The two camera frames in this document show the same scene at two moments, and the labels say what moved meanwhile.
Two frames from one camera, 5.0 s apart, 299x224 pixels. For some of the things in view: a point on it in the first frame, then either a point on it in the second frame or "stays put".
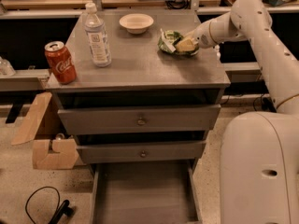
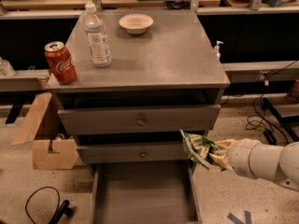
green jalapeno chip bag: [168, 40] -> [198, 148]
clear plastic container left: [6, 68] stays put
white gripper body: [201, 36] -> [239, 157]
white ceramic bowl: [136, 23] stays put
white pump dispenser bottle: [217, 49] stays put
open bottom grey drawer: [145, 192] stays put
